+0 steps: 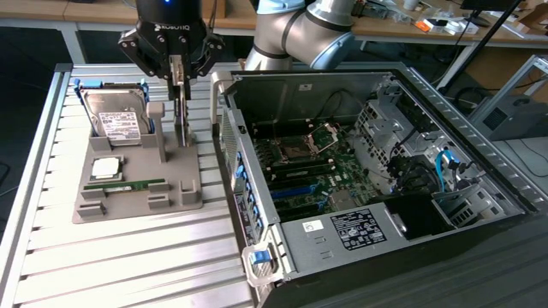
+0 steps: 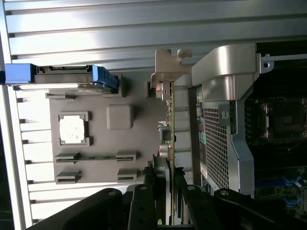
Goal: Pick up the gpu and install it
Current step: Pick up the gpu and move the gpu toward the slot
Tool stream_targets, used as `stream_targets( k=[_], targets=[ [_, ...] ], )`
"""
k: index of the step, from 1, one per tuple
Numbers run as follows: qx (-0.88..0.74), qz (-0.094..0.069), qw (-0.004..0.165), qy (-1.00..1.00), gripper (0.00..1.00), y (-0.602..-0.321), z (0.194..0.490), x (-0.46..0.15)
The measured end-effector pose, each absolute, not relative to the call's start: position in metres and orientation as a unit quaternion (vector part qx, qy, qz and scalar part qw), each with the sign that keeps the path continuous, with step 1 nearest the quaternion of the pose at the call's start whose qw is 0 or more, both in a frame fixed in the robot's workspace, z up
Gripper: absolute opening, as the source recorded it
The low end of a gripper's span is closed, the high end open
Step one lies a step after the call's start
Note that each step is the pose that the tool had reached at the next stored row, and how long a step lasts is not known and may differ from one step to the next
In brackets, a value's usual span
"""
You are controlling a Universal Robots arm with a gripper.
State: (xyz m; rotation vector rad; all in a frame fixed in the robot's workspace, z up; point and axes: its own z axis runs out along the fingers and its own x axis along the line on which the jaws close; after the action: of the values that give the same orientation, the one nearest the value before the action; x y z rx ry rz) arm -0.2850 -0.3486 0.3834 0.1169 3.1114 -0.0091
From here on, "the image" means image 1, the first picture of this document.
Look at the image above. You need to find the graphics card with silver bracket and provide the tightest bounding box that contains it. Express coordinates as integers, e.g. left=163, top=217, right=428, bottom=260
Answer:
left=167, top=54, right=195, bottom=149

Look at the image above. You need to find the black camera cable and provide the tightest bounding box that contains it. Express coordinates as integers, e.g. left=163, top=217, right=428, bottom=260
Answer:
left=207, top=0, right=219, bottom=33

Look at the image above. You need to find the green RAM stick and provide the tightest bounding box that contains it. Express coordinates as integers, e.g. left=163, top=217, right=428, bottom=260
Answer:
left=83, top=178, right=167, bottom=193

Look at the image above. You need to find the blue SATA wire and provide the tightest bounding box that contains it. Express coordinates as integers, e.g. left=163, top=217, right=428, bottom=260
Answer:
left=435, top=149, right=459, bottom=193

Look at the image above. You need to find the brown wooden box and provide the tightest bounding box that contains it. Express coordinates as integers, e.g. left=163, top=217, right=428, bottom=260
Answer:
left=205, top=0, right=227, bottom=19

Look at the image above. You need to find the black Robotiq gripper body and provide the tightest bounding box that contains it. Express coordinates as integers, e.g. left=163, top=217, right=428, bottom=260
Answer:
left=135, top=0, right=208, bottom=70

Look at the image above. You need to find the silver socket cover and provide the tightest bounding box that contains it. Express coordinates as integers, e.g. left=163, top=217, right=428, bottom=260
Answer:
left=305, top=123, right=341, bottom=151

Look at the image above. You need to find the black installed RAM stick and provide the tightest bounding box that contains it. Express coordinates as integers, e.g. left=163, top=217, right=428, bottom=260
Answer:
left=272, top=162, right=335, bottom=180

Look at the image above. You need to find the gray slotted disk bay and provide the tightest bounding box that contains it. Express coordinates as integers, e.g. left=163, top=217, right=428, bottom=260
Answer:
left=431, top=184, right=504, bottom=228

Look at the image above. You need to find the black plastic shroud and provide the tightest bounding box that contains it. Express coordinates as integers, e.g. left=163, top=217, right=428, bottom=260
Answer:
left=383, top=194, right=455, bottom=241

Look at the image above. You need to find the hard disk in blue bracket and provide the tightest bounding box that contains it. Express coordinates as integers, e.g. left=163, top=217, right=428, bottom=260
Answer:
left=73, top=78, right=155, bottom=147

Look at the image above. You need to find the gray plastic parts rack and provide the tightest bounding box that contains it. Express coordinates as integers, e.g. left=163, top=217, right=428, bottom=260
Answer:
left=71, top=102, right=204, bottom=225

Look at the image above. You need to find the silver perforated disk bay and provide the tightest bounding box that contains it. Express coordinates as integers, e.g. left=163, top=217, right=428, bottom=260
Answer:
left=355, top=96, right=433, bottom=167

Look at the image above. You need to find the aluminium profile frame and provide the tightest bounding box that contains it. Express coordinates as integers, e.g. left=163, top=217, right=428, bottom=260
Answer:
left=496, top=53, right=548, bottom=107

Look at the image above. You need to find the open black PC case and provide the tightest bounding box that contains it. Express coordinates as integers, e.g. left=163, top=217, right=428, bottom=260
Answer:
left=209, top=62, right=548, bottom=308

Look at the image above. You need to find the black power wire bundle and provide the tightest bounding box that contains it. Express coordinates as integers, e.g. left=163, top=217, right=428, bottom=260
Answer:
left=387, top=153, right=441, bottom=196

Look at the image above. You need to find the brown cardboard box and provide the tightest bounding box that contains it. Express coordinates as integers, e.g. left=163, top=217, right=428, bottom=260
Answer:
left=516, top=2, right=548, bottom=31

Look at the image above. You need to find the black tripod pole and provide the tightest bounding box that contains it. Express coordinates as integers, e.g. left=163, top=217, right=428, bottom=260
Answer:
left=435, top=0, right=527, bottom=94

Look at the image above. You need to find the gray computer tower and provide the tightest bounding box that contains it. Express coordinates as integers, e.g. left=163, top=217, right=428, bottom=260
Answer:
left=468, top=94, right=548, bottom=142

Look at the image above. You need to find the black monitor with stand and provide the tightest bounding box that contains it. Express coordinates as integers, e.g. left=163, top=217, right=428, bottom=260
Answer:
left=460, top=0, right=521, bottom=27

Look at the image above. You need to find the gray power supply unit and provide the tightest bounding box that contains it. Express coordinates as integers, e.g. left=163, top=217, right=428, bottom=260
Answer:
left=280, top=205, right=412, bottom=280

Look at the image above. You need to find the blue expansion slot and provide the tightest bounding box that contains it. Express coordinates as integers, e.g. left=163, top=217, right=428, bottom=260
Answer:
left=269, top=184, right=320, bottom=200

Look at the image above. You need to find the silver CPU chip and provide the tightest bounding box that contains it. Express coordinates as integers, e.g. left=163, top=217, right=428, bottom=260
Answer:
left=89, top=157, right=125, bottom=182

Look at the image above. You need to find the silver chipset heatsink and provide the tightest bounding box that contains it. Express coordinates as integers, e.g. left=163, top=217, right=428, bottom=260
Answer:
left=329, top=191, right=359, bottom=209

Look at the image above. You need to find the green motherboard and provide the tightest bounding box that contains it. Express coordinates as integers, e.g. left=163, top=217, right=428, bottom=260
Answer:
left=252, top=121, right=387, bottom=222

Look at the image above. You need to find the CPU socket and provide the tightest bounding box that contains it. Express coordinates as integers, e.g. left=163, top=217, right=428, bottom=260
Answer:
left=273, top=136, right=320, bottom=161

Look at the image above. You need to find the gray metal device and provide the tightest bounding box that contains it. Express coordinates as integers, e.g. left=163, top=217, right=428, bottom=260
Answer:
left=353, top=0, right=391, bottom=19

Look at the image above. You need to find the white small box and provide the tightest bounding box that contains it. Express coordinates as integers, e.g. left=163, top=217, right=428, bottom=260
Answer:
left=444, top=19, right=480, bottom=36

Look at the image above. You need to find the black looped wire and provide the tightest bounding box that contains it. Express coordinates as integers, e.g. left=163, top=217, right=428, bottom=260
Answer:
left=320, top=88, right=369, bottom=124

